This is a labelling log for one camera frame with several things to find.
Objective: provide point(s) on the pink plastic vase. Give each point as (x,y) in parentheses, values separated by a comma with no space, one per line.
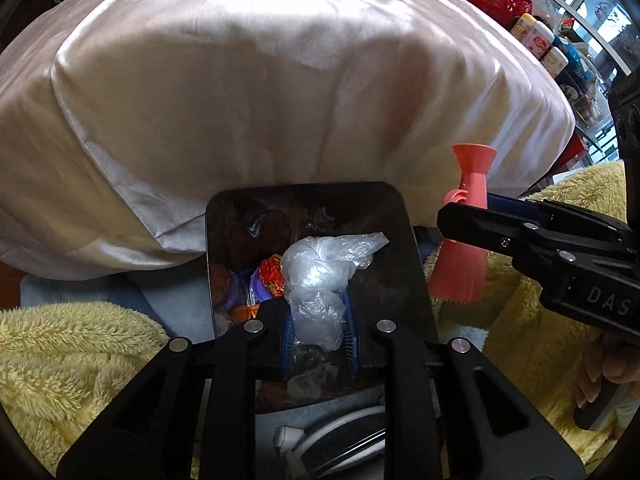
(457,275)

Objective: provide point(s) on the clear plastic bag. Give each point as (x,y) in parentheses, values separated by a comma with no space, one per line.
(315,280)

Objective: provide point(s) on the pale yellow bottle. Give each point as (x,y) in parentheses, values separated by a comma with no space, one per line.
(554,62)

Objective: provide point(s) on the red paper wrapper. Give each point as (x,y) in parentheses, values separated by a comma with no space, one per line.
(272,277)

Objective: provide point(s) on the pink satin tablecloth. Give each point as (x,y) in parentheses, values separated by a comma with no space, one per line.
(250,110)

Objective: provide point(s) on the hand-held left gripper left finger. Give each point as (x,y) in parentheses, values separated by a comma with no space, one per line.
(289,340)

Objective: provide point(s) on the person's right hand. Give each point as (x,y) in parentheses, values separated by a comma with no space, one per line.
(610,362)

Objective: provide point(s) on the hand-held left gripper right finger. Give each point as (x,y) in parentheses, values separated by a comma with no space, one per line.
(351,342)

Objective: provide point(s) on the dark square bin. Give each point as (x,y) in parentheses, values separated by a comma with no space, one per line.
(390,240)

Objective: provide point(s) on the yellow fleece robe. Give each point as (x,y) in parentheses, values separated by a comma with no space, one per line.
(75,360)

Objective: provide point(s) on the light blue cloth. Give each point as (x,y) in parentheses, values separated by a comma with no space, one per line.
(150,305)

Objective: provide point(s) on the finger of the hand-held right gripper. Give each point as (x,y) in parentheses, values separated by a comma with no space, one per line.
(480,225)
(512,206)

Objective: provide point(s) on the white rimmed round object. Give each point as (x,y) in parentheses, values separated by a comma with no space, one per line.
(320,432)

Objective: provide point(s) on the purple plastic plate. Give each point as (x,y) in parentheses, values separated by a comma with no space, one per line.
(257,292)

